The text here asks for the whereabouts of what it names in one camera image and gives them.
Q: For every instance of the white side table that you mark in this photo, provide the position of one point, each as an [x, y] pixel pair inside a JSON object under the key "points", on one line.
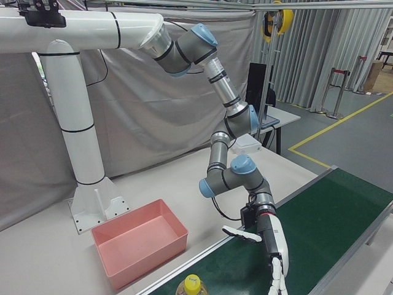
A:
{"points": [[285, 115]]}

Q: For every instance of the grey strip curtain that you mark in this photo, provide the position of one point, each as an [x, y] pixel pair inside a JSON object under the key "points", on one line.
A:
{"points": [[307, 61]]}

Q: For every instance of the white plastic box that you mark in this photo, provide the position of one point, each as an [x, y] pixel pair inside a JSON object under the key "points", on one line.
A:
{"points": [[247, 146]]}

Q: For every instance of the black overhead camera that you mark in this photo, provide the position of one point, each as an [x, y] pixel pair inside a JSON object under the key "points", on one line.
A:
{"points": [[41, 13]]}

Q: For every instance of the white tubular robot mount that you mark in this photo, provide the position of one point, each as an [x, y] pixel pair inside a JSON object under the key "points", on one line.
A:
{"points": [[76, 107]]}

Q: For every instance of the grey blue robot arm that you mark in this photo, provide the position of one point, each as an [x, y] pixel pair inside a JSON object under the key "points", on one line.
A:
{"points": [[236, 123]]}

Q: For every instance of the green conveyor belt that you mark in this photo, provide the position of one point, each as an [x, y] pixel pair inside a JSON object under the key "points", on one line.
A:
{"points": [[322, 221]]}

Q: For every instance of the aluminium cell frame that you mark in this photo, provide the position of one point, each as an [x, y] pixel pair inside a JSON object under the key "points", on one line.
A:
{"points": [[215, 3]]}

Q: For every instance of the grey laptop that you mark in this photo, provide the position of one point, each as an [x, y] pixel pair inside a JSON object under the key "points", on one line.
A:
{"points": [[270, 121]]}

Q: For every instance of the pink plastic basket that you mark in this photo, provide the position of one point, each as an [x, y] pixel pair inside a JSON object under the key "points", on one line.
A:
{"points": [[138, 236]]}

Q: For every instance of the brown cardboard box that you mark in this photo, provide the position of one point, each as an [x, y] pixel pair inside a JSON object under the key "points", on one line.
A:
{"points": [[373, 75]]}

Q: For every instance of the grey cloth backdrop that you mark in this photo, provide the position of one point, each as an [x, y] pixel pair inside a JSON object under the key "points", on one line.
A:
{"points": [[147, 107]]}

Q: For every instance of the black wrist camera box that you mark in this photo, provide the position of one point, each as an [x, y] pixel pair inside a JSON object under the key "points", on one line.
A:
{"points": [[248, 216]]}

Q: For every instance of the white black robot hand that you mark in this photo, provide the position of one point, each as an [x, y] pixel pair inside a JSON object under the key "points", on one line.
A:
{"points": [[274, 242]]}

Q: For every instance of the silver stanchion post pair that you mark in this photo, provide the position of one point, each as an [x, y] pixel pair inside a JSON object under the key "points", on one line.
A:
{"points": [[336, 92]]}

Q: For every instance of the black computer monitor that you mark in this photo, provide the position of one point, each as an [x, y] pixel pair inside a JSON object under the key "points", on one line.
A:
{"points": [[255, 89]]}

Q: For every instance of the yellow cap drink bottle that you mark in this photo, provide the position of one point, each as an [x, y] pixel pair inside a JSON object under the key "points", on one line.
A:
{"points": [[192, 285]]}

